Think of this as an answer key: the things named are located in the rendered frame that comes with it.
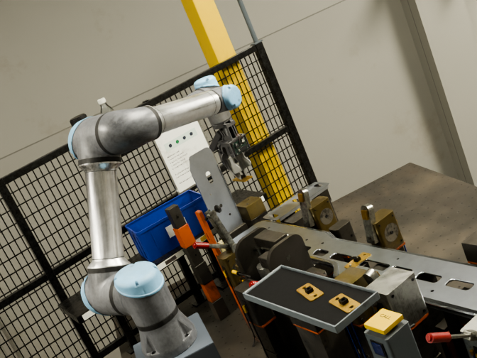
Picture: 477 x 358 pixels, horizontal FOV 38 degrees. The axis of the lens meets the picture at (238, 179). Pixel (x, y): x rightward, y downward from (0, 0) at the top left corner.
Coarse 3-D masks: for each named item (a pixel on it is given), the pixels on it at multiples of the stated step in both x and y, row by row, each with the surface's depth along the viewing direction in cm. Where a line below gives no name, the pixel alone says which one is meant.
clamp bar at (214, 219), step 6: (210, 210) 230; (216, 210) 230; (210, 216) 227; (216, 216) 228; (210, 222) 231; (216, 222) 229; (216, 228) 230; (222, 228) 230; (222, 234) 230; (228, 234) 231; (222, 240) 234; (228, 240) 231
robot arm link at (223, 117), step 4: (224, 112) 222; (228, 112) 224; (212, 116) 222; (216, 116) 222; (220, 116) 222; (224, 116) 222; (228, 116) 223; (212, 120) 223; (216, 120) 222; (220, 120) 222; (224, 120) 223; (228, 120) 224; (212, 124) 224; (216, 124) 224
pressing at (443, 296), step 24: (312, 240) 228; (336, 240) 221; (336, 264) 206; (360, 264) 201; (384, 264) 196; (408, 264) 190; (432, 264) 185; (456, 264) 180; (432, 288) 174; (456, 288) 170; (456, 312) 162
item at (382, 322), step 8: (384, 312) 144; (392, 312) 143; (368, 320) 143; (376, 320) 142; (384, 320) 141; (392, 320) 140; (400, 320) 141; (368, 328) 142; (376, 328) 140; (384, 328) 139; (392, 328) 139
